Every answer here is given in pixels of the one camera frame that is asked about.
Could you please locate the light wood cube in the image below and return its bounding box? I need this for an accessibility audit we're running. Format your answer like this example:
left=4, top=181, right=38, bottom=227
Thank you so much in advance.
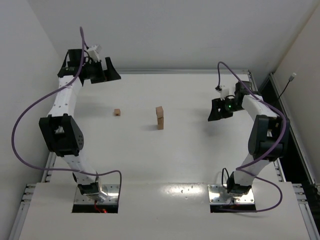
left=114, top=108, right=121, bottom=117
left=155, top=106, right=164, bottom=118

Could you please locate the long dark wood block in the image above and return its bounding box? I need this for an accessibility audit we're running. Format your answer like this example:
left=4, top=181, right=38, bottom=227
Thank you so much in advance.
left=157, top=118, right=164, bottom=130

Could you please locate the grey translucent plastic bin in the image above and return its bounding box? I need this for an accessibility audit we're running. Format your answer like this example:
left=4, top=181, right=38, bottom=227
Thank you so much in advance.
left=240, top=81, right=252, bottom=91

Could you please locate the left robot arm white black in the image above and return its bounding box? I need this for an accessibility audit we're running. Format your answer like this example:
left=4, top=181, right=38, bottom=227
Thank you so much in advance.
left=39, top=45, right=121, bottom=202

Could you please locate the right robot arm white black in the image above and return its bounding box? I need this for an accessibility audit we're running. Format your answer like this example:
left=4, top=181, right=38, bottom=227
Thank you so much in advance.
left=207, top=81, right=290, bottom=196

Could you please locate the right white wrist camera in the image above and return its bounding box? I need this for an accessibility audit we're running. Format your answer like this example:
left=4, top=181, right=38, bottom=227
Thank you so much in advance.
left=215, top=85, right=230, bottom=100

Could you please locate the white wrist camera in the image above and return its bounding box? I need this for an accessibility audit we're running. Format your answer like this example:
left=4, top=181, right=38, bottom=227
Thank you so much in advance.
left=215, top=85, right=230, bottom=100
left=86, top=44, right=102, bottom=62

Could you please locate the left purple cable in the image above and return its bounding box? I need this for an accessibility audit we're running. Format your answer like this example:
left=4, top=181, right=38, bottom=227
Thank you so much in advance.
left=11, top=26, right=123, bottom=198

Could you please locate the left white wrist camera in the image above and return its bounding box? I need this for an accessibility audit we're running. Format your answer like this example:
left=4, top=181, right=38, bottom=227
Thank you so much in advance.
left=86, top=44, right=102, bottom=62

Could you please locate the aluminium table frame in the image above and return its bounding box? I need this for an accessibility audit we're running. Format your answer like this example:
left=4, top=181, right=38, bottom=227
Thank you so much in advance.
left=20, top=71, right=310, bottom=240

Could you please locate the black wall cable with plug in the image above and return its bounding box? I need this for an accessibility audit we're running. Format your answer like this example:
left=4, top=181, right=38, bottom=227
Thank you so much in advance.
left=264, top=72, right=297, bottom=118

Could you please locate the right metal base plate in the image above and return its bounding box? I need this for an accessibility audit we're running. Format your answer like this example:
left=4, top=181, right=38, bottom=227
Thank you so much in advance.
left=207, top=184, right=255, bottom=206

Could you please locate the metal base plate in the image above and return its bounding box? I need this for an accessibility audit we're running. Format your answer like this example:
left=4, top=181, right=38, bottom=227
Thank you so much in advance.
left=73, top=184, right=120, bottom=205
left=207, top=184, right=255, bottom=206

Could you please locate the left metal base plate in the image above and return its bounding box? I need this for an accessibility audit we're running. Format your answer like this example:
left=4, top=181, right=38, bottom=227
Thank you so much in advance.
left=73, top=184, right=120, bottom=205

